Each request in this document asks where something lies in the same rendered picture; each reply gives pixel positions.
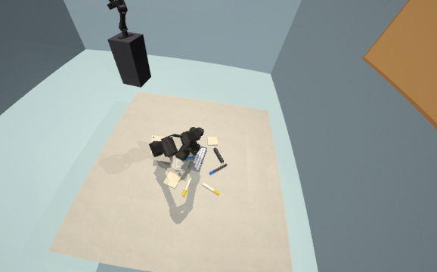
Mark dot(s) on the keyboard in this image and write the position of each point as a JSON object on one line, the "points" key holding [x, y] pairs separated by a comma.
{"points": [[198, 159]]}

